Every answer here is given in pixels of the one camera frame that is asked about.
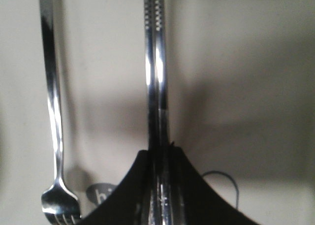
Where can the silver metal fork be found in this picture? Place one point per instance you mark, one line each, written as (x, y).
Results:
(59, 204)

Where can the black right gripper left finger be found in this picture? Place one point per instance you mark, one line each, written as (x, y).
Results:
(124, 206)

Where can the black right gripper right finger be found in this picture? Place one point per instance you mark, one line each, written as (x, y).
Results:
(193, 201)

